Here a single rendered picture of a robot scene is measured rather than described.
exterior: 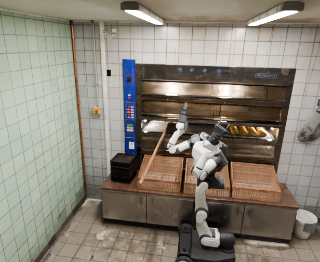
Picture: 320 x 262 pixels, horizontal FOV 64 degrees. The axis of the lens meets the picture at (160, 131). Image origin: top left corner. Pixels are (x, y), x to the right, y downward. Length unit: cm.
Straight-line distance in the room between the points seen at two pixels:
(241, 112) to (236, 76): 46
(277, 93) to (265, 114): 28
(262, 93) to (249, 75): 28
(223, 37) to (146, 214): 241
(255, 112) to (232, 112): 29
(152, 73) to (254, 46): 126
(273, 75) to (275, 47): 32
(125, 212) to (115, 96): 154
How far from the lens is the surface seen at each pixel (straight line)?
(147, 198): 339
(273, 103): 351
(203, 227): 307
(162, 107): 344
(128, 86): 344
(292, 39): 346
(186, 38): 331
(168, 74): 337
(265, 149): 369
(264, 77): 344
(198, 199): 286
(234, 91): 339
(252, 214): 347
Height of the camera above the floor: 236
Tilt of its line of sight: 19 degrees down
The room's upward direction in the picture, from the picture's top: 1 degrees clockwise
